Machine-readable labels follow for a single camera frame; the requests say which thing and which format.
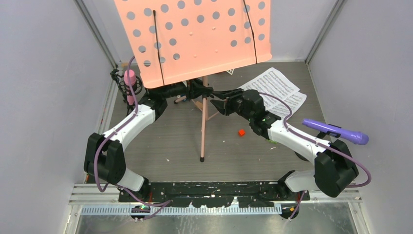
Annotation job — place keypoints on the sheet music page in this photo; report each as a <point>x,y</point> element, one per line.
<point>272,82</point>
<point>294,102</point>

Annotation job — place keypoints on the pink music stand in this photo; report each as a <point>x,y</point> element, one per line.
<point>177,40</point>

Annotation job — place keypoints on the purple microphone on round base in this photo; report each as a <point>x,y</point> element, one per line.
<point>358,138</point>

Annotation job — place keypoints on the small wooden block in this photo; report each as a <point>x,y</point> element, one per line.
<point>199,105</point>

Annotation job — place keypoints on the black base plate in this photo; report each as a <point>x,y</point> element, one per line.
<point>248,194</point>

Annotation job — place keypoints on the small red cube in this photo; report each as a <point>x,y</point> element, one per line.
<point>241,132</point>

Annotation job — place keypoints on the green owl number tile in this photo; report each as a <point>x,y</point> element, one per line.
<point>272,142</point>

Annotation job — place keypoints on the slotted cable duct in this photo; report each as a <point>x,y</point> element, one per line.
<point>233,209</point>

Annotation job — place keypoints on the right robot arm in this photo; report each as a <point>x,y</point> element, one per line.
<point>332,172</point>

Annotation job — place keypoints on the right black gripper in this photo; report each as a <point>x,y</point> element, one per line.
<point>230,96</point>

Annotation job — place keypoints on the blue white toy car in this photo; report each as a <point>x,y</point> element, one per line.
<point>180,99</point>

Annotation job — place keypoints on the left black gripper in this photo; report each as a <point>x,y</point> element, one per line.
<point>195,87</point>

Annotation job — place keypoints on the pink microphone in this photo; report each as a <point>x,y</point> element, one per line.
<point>127,83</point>

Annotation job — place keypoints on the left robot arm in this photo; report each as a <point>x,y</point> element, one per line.
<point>104,158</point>

